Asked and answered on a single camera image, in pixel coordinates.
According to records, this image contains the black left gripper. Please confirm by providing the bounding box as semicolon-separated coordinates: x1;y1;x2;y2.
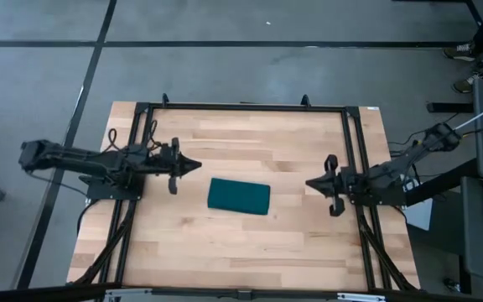
157;136;203;195

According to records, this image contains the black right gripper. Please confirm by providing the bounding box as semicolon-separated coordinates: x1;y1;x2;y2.
305;154;356;218

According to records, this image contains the green microfiber towel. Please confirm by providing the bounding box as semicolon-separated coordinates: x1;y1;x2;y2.
206;177;272;216

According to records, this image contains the white paper sheet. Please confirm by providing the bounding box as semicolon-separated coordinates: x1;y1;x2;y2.
401;196;434;232

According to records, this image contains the black desk leg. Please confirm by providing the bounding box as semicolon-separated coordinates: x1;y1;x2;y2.
404;158;480;206

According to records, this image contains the black floor bar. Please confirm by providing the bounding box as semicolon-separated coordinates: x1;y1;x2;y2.
426;102;475;113

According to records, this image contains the black caster wheel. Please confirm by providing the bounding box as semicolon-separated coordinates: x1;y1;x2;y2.
443;277;463;294

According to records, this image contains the person's shoe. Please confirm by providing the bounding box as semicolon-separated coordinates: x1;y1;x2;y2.
452;74;483;95
442;41;476;60

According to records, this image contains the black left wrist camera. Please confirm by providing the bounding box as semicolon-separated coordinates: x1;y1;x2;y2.
157;144;174;167

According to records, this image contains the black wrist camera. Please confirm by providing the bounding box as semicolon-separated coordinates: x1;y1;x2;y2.
338;169;354;192
157;144;174;167

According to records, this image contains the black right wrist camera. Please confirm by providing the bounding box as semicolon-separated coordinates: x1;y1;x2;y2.
338;169;354;192

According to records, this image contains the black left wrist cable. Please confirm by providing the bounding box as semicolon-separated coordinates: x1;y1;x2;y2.
106;119;162;154

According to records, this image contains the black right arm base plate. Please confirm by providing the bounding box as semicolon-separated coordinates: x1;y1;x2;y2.
349;184;408;207

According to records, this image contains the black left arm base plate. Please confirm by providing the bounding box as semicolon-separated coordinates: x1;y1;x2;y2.
78;174;146;201

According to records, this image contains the black aluminium table frame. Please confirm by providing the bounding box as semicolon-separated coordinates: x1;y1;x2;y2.
67;92;421;293

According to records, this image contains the black power cable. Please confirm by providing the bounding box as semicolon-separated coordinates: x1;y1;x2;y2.
76;200;96;237

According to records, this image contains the silver rig bracket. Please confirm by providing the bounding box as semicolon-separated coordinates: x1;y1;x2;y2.
336;292;387;302
104;288;153;302

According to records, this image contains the black camera rig bar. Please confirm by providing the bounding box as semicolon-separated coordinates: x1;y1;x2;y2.
0;283;483;302

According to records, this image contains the white cable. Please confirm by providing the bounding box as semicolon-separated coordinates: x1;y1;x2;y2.
453;95;483;132

